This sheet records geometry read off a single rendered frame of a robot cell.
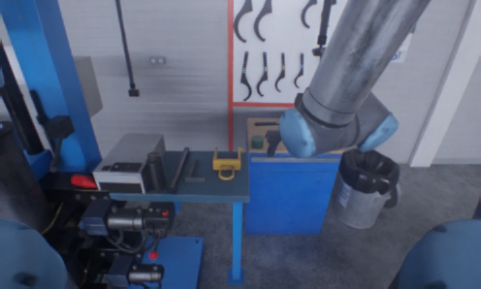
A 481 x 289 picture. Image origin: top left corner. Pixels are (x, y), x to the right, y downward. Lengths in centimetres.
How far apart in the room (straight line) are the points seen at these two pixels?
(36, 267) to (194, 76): 268
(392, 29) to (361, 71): 6
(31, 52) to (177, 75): 172
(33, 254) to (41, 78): 127
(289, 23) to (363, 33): 243
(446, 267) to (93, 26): 312
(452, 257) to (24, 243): 39
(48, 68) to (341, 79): 133
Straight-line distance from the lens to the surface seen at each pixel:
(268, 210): 222
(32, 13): 144
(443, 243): 30
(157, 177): 126
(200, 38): 277
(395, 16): 33
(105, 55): 314
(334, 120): 39
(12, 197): 130
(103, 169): 133
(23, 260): 29
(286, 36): 275
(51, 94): 151
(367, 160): 268
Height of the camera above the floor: 190
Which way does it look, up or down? 29 degrees down
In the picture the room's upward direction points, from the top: 1 degrees clockwise
